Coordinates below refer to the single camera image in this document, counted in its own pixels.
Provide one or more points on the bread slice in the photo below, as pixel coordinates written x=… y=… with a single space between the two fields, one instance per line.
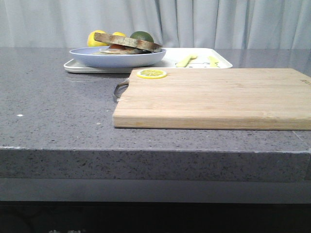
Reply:
x=101 y=52
x=127 y=41

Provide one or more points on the light blue plate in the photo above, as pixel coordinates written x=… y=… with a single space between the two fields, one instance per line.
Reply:
x=89 y=57

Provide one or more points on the white rectangular tray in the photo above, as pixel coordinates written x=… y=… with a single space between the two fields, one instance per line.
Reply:
x=172 y=56

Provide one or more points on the lemon slice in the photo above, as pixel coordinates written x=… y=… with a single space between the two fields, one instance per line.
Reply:
x=151 y=74

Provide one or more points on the yellow plastic fork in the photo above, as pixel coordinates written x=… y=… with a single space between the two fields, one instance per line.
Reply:
x=184 y=62

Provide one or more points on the yellow plastic knife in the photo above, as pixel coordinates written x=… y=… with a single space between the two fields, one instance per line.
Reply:
x=213 y=62

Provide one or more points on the green lime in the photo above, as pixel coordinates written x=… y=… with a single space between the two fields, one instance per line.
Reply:
x=141 y=35

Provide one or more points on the wooden cutting board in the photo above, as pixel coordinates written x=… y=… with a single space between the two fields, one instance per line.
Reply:
x=222 y=99

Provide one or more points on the right yellow lemon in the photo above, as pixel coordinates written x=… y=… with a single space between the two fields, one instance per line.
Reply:
x=119 y=34

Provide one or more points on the yellow lemon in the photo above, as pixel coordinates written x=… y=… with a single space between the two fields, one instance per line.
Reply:
x=91 y=42
x=119 y=34

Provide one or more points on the left yellow lemon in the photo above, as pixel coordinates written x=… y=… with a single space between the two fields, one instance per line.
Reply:
x=91 y=42

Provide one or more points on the grey curtain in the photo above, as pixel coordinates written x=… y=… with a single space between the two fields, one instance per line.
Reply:
x=218 y=24

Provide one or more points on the metal cutting board handle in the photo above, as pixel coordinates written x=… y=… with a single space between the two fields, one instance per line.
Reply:
x=119 y=89

